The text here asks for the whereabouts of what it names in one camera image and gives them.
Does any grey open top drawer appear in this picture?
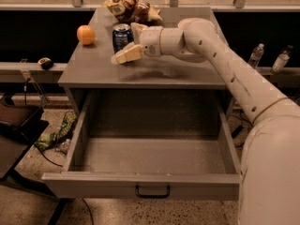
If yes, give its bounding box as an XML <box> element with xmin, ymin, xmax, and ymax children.
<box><xmin>42</xmin><ymin>102</ymin><xmax>239</xmax><ymax>200</ymax></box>

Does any green snack bag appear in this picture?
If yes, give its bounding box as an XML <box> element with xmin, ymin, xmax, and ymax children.
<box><xmin>34</xmin><ymin>112</ymin><xmax>77</xmax><ymax>151</ymax></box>

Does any black power cable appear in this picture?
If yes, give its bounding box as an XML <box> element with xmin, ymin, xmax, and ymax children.
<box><xmin>230</xmin><ymin>110</ymin><xmax>254</xmax><ymax>148</ymax></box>

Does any white bowl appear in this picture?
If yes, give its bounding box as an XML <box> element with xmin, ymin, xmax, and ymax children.
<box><xmin>177</xmin><ymin>19</ymin><xmax>187</xmax><ymax>29</ymax></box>

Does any clear water bottle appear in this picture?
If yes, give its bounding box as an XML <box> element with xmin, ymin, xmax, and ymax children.
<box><xmin>247</xmin><ymin>43</ymin><xmax>264</xmax><ymax>68</ymax></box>

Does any blue pepsi can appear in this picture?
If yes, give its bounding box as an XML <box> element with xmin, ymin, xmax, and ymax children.
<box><xmin>112</xmin><ymin>23</ymin><xmax>133</xmax><ymax>53</ymax></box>

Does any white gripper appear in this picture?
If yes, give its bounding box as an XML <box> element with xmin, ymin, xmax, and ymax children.
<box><xmin>111</xmin><ymin>22</ymin><xmax>163</xmax><ymax>65</ymax></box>

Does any brown chip bag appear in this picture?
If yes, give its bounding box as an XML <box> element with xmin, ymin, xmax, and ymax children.
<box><xmin>102</xmin><ymin>0</ymin><xmax>162</xmax><ymax>23</ymax></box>

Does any dark side table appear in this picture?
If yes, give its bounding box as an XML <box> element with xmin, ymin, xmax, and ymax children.
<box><xmin>0</xmin><ymin>94</ymin><xmax>68</xmax><ymax>225</ymax></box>

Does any grey cabinet counter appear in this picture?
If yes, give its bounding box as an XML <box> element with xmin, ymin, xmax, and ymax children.
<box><xmin>59</xmin><ymin>8</ymin><xmax>242</xmax><ymax>117</ymax></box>

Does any black drawer handle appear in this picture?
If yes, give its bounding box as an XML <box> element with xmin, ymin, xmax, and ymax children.
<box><xmin>135</xmin><ymin>186</ymin><xmax>171</xmax><ymax>199</ymax></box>

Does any yellow black tape measure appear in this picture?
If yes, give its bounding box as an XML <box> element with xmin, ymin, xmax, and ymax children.
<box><xmin>37</xmin><ymin>57</ymin><xmax>53</xmax><ymax>70</ymax></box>

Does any orange fruit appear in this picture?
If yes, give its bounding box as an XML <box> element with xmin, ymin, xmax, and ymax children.
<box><xmin>77</xmin><ymin>25</ymin><xmax>96</xmax><ymax>45</ymax></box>

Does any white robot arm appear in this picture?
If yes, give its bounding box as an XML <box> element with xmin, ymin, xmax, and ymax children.
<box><xmin>111</xmin><ymin>18</ymin><xmax>300</xmax><ymax>225</ymax></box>

